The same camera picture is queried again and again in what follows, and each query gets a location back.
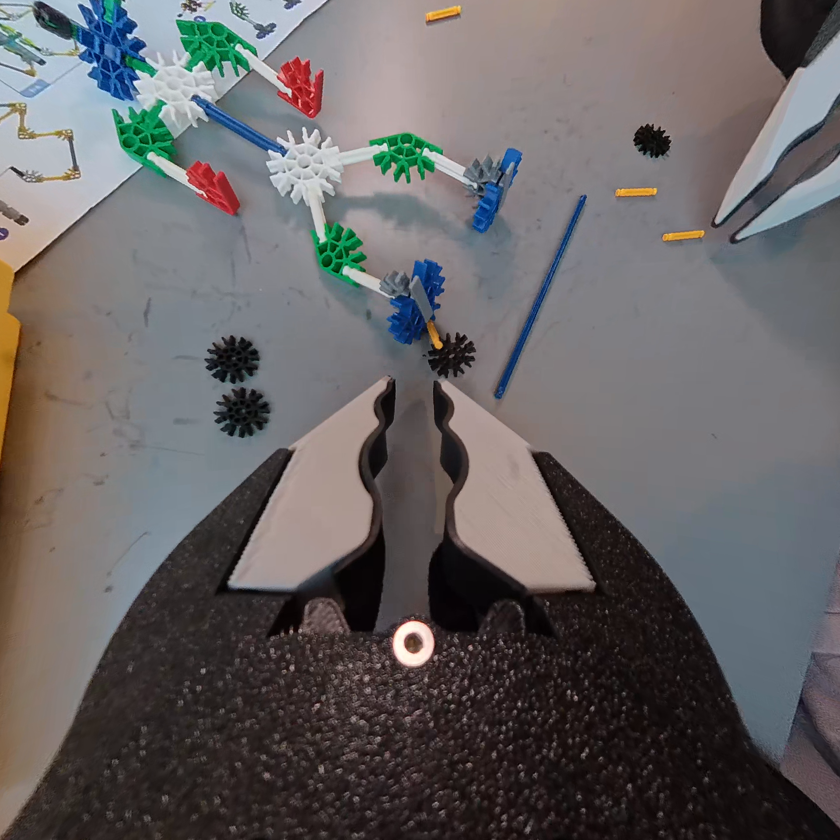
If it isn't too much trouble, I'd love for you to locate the printed instruction sheet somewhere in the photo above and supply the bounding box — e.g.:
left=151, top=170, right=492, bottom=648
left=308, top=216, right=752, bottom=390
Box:
left=0, top=0, right=329, bottom=273

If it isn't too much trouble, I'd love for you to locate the grey desk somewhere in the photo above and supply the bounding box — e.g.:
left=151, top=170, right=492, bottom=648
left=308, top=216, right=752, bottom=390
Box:
left=0, top=0, right=840, bottom=769

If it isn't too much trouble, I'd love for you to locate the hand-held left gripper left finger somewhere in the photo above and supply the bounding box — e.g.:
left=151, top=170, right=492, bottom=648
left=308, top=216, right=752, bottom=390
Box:
left=226, top=376, right=396, bottom=631

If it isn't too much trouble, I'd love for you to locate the long blue toy rod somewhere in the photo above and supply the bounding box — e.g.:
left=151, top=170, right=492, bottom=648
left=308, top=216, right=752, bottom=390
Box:
left=493, top=194, right=588, bottom=400

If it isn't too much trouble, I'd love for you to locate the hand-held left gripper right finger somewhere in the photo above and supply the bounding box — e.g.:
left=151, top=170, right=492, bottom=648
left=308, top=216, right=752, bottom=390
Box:
left=428, top=379, right=597, bottom=626

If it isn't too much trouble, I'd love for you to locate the yellow plastic bin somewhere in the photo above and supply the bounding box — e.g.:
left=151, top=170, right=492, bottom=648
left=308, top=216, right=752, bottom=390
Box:
left=0, top=259, right=22, bottom=460

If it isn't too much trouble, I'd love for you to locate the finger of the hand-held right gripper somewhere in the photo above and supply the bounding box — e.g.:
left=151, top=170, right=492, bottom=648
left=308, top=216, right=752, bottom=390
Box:
left=730, top=147, right=840, bottom=244
left=712, top=56, right=840, bottom=228

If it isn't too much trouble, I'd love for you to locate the colourful toy rod model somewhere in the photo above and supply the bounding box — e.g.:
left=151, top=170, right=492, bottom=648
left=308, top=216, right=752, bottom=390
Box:
left=33, top=0, right=524, bottom=345

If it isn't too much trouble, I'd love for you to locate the person's beige shirt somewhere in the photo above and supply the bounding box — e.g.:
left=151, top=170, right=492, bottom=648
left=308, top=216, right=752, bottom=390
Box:
left=781, top=551, right=840, bottom=795

